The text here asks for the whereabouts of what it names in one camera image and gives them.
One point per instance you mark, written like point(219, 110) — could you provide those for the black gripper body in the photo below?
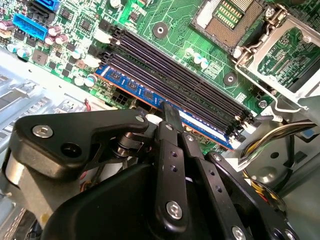
point(112, 212)

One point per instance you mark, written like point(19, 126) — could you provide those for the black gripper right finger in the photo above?
point(215, 185)

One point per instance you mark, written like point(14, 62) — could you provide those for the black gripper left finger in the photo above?
point(75, 130)

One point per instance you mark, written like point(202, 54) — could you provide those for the blue RAM stick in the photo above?
point(131, 86)

